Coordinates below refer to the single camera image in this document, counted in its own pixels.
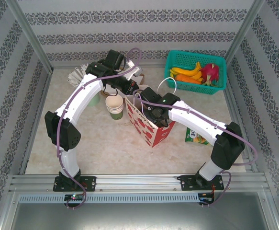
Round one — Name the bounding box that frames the white red paper bag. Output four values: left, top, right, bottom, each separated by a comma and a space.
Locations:
124, 76, 178, 149

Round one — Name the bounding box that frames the green white paper cup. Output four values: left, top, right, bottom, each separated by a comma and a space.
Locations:
105, 95, 124, 110
107, 104, 125, 114
108, 106, 125, 121
106, 102, 124, 112

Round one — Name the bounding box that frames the bundle of wrapped straws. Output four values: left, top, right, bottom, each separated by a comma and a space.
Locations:
67, 63, 89, 88

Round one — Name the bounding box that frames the mint green straw holder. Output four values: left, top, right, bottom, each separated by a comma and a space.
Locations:
88, 92, 101, 108

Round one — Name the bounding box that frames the orange carrot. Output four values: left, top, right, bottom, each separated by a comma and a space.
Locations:
175, 74, 202, 85

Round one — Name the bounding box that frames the yellow banana bunch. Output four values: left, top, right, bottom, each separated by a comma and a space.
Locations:
169, 61, 203, 83

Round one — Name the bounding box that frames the green yellow candy bag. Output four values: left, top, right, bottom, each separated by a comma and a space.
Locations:
185, 126, 211, 146

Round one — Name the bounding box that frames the teal plastic basket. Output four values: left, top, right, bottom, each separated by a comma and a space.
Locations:
164, 49, 227, 95

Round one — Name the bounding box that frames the pink dragon fruit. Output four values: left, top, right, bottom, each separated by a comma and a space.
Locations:
200, 63, 220, 87

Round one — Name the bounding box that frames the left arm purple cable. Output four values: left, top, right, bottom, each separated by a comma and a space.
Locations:
56, 47, 144, 209

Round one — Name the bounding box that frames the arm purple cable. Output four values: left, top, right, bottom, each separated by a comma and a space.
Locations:
132, 89, 259, 207
56, 47, 144, 209

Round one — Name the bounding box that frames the aluminium table edge rail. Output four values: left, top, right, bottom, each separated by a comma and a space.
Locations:
223, 88, 259, 173
19, 68, 54, 175

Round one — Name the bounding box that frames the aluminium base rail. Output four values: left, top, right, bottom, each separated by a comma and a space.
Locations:
9, 173, 267, 192

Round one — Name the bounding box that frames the aluminium frame post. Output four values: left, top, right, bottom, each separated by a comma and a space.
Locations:
223, 0, 266, 65
5, 0, 54, 72

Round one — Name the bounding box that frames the grey slotted cable duct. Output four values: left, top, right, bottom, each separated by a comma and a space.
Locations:
18, 193, 200, 204

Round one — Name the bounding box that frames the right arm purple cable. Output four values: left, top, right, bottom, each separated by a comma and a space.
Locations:
132, 89, 259, 207

